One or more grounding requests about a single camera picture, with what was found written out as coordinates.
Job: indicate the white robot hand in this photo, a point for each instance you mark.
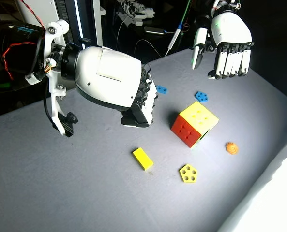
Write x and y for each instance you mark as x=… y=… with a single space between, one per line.
x=230 y=29
x=104 y=72

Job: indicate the colourful puzzle cube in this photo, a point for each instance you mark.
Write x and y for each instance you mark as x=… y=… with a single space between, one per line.
x=196 y=118

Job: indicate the blue two-hole block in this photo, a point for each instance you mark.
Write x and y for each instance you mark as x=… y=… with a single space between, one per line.
x=157 y=87

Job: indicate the black flat device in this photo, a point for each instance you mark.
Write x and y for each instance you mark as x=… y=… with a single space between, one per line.
x=154 y=30

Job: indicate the blue pentagon block with holes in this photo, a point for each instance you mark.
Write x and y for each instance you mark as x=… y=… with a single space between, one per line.
x=201 y=96

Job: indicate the white spare robot hand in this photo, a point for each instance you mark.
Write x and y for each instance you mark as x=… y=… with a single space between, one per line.
x=146 y=12

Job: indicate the white robot body column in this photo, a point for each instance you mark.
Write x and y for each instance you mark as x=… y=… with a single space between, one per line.
x=49 y=9

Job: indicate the yellow rectangular block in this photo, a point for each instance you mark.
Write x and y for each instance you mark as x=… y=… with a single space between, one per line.
x=143 y=158

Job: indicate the grey table cloth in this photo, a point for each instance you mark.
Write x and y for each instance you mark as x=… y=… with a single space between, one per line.
x=61 y=181

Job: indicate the orange swirl toy pastry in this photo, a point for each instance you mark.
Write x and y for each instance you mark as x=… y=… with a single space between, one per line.
x=232 y=148

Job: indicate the yellow pentagon block with holes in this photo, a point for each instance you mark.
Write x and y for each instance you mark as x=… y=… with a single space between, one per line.
x=188 y=173

